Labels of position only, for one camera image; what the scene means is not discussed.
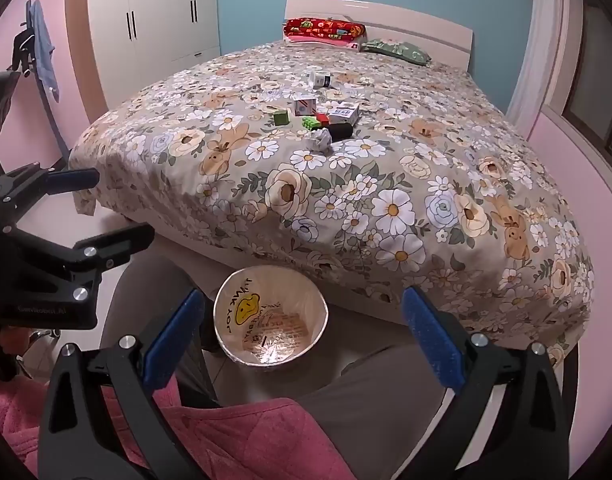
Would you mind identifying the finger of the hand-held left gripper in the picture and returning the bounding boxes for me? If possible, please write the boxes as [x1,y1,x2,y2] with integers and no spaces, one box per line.
[0,162,100,221]
[60,224,155,306]

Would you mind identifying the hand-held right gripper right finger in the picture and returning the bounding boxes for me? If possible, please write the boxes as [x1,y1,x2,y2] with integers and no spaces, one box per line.
[402,286,572,480]

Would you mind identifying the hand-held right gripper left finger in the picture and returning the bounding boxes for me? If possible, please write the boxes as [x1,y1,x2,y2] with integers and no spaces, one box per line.
[38,287,221,480]

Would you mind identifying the bin with printed plastic liner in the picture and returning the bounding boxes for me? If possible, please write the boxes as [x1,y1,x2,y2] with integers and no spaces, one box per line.
[213,264,329,372]

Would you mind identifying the white paper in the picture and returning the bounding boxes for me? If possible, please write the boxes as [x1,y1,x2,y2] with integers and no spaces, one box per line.
[306,129,333,153]

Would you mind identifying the blue hanging cloth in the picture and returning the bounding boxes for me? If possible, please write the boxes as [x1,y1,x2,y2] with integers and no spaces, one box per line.
[28,0,61,98]

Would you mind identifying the pink quilted garment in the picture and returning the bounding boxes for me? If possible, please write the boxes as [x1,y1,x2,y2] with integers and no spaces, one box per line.
[0,375,357,480]

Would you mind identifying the black clothes rack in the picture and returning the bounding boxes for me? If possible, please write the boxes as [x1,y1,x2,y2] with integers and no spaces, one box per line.
[6,25,71,161]

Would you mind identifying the floral printed blanket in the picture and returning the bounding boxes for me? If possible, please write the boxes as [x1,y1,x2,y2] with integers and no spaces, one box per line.
[68,40,594,366]

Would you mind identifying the white wardrobe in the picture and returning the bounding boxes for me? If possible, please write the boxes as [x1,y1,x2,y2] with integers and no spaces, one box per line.
[64,0,221,121]

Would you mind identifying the white box with dark print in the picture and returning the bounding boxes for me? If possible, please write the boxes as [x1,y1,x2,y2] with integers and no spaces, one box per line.
[330,102,361,126]

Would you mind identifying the green floral pillow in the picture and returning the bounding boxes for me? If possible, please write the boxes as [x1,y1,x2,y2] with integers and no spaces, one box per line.
[361,40,431,66]

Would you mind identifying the red printed pillow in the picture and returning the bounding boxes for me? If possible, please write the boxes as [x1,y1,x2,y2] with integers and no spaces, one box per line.
[284,17,367,43]

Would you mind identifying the window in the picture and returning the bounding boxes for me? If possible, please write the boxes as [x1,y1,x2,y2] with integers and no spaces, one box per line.
[561,0,612,161]

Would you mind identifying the white curtain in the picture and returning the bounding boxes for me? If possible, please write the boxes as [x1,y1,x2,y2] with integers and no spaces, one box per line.
[506,0,582,136]

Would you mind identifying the white bed frame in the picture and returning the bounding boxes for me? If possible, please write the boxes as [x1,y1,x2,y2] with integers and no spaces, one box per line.
[120,0,582,356]

